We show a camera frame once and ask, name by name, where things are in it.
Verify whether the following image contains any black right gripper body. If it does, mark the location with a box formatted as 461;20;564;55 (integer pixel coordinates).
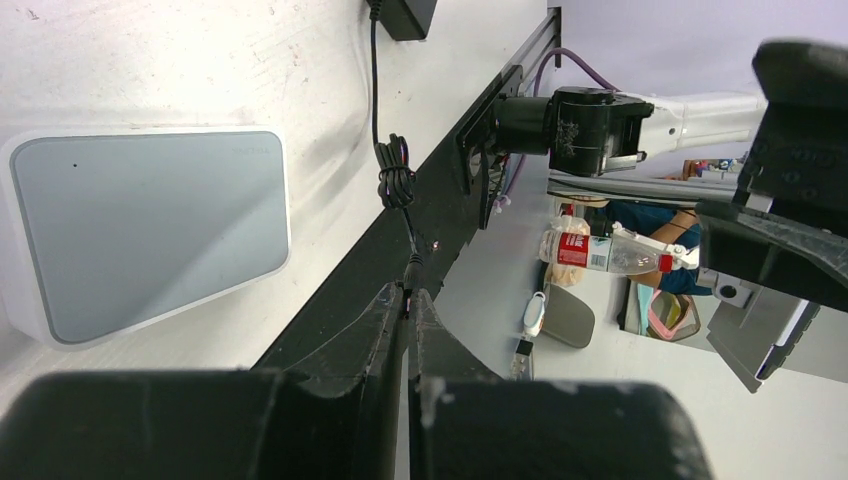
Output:
733;40;847;236

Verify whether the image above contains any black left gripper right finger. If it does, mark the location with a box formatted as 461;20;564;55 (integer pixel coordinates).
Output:
408;290;713;479

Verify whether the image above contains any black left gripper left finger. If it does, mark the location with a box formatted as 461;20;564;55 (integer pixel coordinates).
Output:
1;283;406;479

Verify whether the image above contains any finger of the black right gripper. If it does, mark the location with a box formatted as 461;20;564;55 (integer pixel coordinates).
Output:
695;201;847;312

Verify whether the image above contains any thin black barrel plug cable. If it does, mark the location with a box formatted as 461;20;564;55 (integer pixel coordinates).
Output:
366;0;427;313

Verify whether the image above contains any white square network box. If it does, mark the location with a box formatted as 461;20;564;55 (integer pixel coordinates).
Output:
1;126;291;350

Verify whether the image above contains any small black wall adapter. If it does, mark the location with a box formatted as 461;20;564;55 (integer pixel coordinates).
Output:
380;0;437;42

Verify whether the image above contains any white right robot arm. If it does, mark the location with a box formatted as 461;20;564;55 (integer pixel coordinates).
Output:
493;40;847;310

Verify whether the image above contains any person in blue shirt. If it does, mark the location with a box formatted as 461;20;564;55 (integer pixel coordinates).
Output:
569;198;707;296

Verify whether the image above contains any clear plastic water bottle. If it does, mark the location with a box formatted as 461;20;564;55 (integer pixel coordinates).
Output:
539;229;700;275

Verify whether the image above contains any aluminium frame rail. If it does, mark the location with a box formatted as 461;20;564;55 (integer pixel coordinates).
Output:
501;7;562;96

